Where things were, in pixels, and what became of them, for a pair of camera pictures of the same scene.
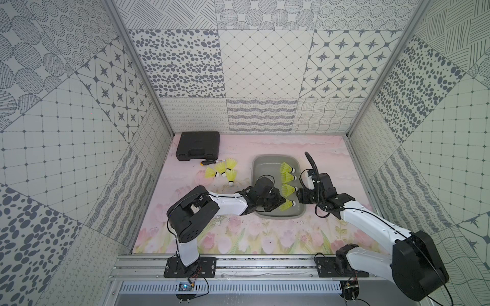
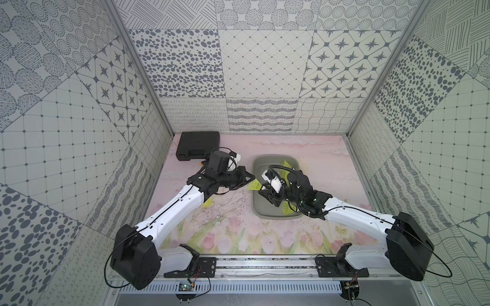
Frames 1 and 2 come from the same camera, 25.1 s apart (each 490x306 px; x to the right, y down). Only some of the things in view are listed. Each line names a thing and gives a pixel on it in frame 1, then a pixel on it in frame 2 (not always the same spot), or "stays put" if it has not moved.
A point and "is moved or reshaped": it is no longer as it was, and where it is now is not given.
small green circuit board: [186, 286] stays put
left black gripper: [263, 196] to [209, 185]
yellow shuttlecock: [231, 175] is moved or reshaped
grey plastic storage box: [270, 164] stays put
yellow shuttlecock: [285, 167] stays put
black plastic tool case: [198, 145] stays put
